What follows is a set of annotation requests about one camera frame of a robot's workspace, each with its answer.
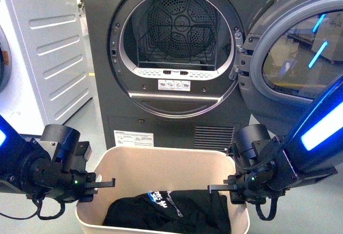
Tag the black printed t-shirt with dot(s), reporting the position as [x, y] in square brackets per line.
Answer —
[190, 211]

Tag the white washing machine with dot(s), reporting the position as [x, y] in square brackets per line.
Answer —
[46, 72]

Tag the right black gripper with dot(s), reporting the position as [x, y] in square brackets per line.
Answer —
[254, 153]

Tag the dark grey tumble dryer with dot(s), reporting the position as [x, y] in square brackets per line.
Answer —
[156, 104]

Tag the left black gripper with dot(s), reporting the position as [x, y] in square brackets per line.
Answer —
[63, 176]

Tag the wire drying rack in drum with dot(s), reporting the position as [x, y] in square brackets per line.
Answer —
[181, 46]

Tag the round grey dryer door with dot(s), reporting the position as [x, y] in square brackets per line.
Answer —
[291, 54]

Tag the beige plastic laundry hamper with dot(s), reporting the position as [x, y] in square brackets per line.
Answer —
[139, 170]

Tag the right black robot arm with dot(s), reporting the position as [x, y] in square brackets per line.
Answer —
[310, 152]

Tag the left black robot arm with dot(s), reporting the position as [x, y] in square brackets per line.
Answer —
[16, 155]

